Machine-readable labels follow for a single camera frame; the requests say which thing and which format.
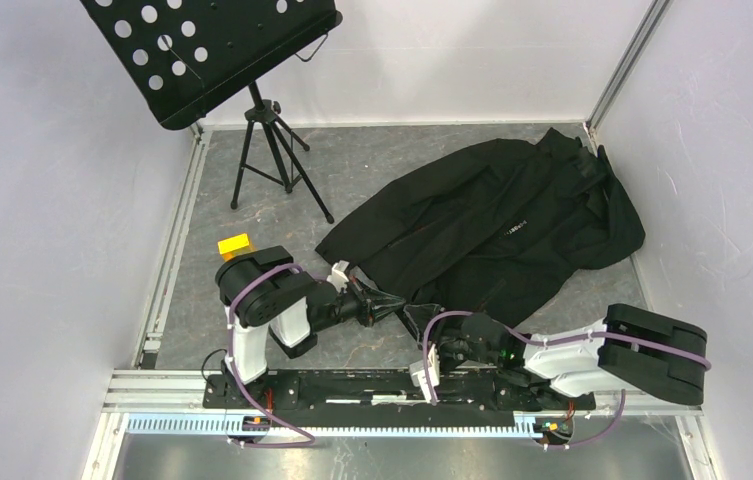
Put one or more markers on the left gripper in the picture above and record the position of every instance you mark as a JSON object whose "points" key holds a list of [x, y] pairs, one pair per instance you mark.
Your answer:
{"points": [[369, 297]]}

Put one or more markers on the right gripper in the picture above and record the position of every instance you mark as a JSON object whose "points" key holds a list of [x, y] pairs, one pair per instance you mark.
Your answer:
{"points": [[421, 315]]}

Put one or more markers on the black jacket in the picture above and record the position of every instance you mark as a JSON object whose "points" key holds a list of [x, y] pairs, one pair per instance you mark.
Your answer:
{"points": [[497, 227]]}

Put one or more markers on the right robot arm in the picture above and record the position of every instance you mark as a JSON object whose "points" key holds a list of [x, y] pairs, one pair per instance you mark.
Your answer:
{"points": [[628, 349]]}

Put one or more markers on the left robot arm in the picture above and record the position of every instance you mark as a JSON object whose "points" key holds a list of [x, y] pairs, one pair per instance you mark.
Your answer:
{"points": [[265, 295]]}

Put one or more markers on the yellow toy block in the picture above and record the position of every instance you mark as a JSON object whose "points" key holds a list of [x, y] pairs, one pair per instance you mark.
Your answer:
{"points": [[234, 246]]}

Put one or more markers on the black music stand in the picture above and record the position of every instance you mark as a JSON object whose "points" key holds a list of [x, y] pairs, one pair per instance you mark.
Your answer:
{"points": [[188, 57]]}

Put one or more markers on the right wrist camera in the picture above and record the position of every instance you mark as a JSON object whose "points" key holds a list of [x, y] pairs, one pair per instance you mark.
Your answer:
{"points": [[425, 374]]}

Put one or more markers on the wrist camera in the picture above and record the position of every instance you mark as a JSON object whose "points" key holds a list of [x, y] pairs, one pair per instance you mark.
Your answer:
{"points": [[425, 374], [339, 275]]}

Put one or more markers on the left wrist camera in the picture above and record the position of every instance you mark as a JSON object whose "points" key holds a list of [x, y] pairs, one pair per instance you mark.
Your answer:
{"points": [[339, 275]]}

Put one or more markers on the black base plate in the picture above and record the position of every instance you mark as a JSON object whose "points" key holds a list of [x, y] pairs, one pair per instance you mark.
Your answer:
{"points": [[371, 398]]}

